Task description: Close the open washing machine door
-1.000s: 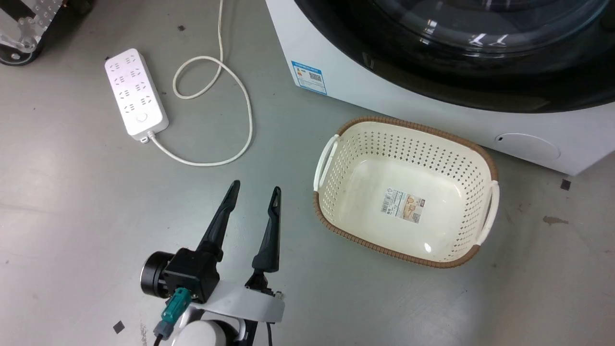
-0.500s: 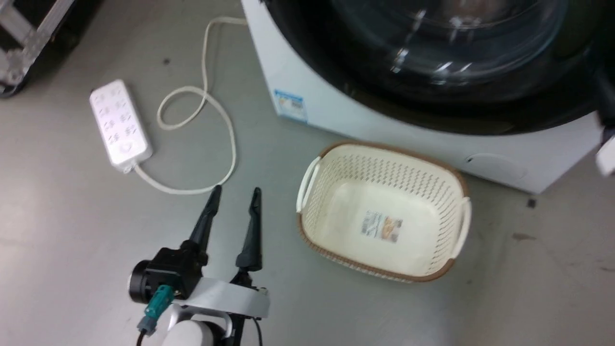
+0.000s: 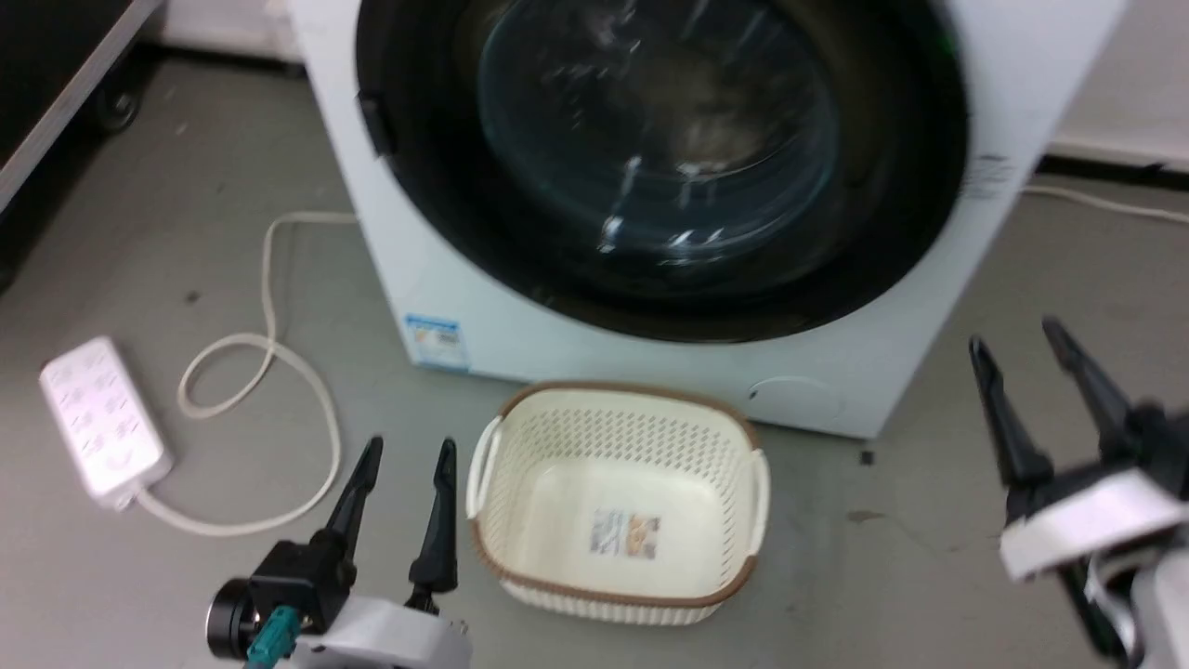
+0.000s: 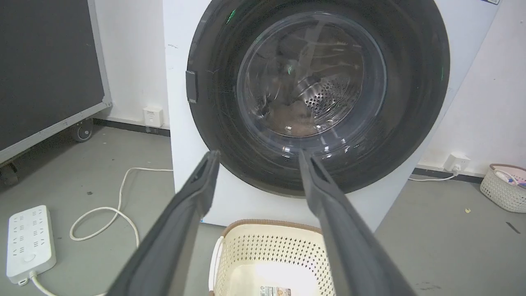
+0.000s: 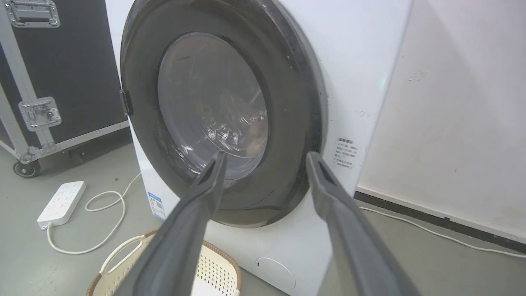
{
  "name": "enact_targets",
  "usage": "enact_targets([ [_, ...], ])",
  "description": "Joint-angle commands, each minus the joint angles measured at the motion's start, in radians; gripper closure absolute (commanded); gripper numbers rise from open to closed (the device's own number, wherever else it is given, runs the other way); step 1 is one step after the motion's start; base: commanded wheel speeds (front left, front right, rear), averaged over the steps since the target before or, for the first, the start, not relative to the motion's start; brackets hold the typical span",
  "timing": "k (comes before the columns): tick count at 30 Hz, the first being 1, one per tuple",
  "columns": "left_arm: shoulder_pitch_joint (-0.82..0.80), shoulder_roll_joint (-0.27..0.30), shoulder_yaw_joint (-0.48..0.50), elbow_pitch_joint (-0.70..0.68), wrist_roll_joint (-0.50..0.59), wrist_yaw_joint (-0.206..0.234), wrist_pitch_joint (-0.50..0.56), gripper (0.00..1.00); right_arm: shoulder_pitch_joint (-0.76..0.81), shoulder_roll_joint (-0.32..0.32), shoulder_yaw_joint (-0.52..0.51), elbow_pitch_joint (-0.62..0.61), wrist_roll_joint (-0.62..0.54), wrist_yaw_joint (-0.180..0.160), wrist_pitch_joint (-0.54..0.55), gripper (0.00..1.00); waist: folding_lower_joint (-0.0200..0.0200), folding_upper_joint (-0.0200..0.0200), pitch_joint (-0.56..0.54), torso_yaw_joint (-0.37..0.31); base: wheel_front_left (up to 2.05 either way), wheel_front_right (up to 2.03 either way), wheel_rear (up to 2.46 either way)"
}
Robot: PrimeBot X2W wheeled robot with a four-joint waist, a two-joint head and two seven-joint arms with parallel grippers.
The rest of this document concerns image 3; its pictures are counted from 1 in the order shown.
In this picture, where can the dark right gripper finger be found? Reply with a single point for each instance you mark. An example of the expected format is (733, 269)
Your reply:
(1008, 427)
(1096, 386)

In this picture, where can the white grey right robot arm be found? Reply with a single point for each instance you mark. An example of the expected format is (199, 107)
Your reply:
(1161, 613)

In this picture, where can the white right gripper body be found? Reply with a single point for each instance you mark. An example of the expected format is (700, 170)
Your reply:
(1087, 520)

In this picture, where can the printed sticker inside basket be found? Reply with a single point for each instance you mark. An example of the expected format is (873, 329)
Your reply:
(625, 534)

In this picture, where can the blue energy label sticker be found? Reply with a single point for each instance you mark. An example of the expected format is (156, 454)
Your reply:
(434, 342)

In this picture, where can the round black glass washer door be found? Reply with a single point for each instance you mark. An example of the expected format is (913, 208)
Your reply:
(650, 139)

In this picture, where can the white power strip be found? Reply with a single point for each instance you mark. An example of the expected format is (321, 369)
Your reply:
(100, 418)

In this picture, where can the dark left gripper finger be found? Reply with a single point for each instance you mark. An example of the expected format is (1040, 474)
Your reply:
(358, 502)
(438, 539)

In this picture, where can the cream perforated laundry basket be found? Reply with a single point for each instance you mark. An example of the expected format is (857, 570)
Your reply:
(557, 502)

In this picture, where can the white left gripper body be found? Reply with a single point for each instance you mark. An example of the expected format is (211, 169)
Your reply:
(390, 636)

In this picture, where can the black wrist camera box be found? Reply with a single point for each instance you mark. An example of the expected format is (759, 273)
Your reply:
(293, 581)

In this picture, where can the black cart with wheel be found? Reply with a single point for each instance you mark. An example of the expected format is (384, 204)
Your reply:
(46, 65)

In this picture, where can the black caster wheel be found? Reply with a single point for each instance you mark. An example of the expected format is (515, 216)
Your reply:
(118, 107)

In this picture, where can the white front-load washing machine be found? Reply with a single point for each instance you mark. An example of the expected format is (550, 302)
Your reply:
(576, 348)

